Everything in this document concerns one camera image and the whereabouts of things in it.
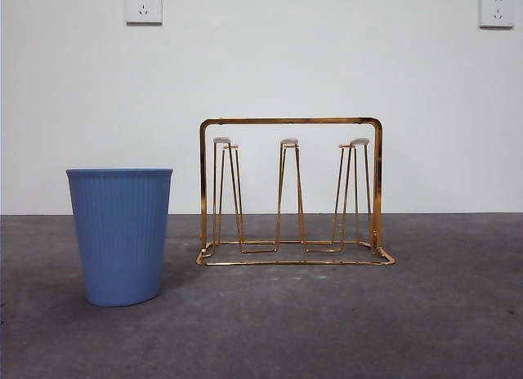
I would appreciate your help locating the blue ribbed cup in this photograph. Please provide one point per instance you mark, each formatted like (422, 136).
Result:
(118, 240)

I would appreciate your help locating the white wall outlet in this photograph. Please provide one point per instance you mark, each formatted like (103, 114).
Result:
(144, 5)
(496, 10)

